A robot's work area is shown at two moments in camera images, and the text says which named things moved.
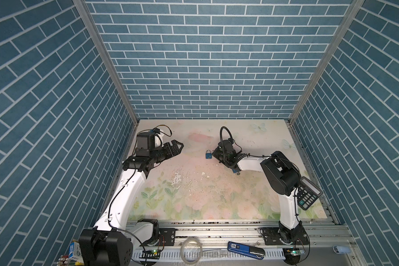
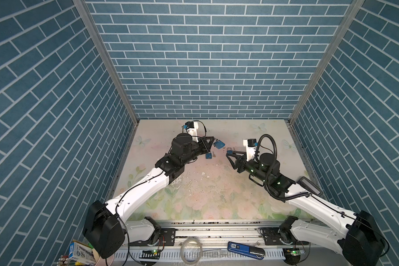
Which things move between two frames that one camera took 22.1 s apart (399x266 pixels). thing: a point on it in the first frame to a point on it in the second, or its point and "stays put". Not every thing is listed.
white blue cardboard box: x=75 y=252 stays put
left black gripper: x=166 y=151 to x=205 y=144
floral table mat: x=192 y=185 stays put
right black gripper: x=222 y=152 to x=240 y=161
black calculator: x=307 y=193 stays put
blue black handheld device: x=245 y=250 stays put
